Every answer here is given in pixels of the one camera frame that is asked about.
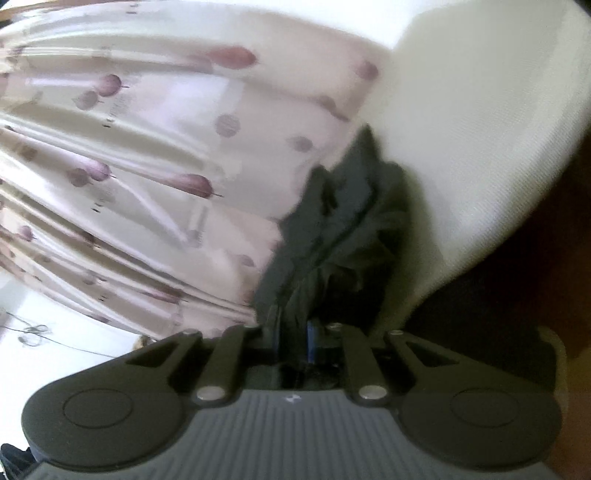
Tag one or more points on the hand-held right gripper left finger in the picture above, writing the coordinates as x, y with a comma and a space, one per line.
251, 340

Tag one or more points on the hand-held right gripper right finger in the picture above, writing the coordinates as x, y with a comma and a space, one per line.
314, 344

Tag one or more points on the black garment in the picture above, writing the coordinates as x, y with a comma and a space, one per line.
344, 221

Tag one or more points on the leaf print curtain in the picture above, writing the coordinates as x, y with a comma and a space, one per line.
152, 152

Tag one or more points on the white bed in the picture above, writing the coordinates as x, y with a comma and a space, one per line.
480, 138

